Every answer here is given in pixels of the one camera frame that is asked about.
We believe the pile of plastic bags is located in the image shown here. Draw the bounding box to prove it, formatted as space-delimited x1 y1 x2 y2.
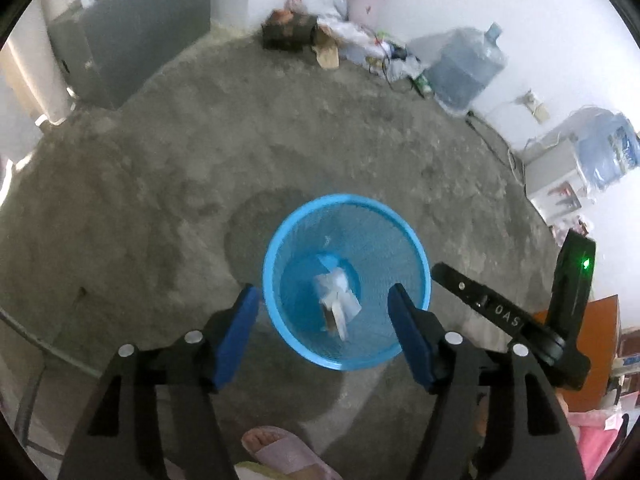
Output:
344 24 427 82

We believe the orange wooden stool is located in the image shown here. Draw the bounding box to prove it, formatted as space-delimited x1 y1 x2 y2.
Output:
533 295 622 413

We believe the white wall socket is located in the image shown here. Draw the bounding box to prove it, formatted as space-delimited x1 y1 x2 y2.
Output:
519 90 549 123

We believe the crumpled white paper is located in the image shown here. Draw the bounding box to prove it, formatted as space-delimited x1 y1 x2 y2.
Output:
313 267 362 342

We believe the dark cardboard box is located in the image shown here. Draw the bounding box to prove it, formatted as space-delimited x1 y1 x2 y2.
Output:
262 9 319 52

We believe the grey metal frame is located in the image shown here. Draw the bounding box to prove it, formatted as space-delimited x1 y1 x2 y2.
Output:
0 305 102 457

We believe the person's foot in pink slipper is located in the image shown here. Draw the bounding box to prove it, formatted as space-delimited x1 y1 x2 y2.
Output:
241 425 342 480

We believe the blue water jug on dispenser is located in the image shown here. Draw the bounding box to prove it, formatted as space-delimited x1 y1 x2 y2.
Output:
574 109 640 192

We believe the large clear water jug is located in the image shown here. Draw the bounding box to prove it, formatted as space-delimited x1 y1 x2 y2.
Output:
426 22 509 112

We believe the white water dispenser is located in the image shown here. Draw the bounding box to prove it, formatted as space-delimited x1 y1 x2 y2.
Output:
521 135 588 223

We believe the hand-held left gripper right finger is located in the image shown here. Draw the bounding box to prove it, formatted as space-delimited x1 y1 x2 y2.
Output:
388 283 586 480

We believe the blue mesh waste basket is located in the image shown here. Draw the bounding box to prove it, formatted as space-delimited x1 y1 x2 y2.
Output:
263 193 432 372

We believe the black power cable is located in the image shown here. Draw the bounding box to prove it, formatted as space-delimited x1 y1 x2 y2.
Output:
466 111 527 182

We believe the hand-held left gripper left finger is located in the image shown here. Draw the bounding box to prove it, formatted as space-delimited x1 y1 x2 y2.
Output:
57 284 260 480

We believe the pink cloth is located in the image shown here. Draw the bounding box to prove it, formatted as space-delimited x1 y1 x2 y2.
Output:
569 404 632 480

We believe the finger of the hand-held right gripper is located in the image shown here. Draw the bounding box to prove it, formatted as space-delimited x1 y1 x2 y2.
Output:
432 262 534 339

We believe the brown cardboard piece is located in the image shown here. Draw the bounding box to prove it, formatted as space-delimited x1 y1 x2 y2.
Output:
312 27 342 69

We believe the grey cabinet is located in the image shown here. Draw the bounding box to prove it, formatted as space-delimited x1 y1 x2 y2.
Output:
47 0 214 111

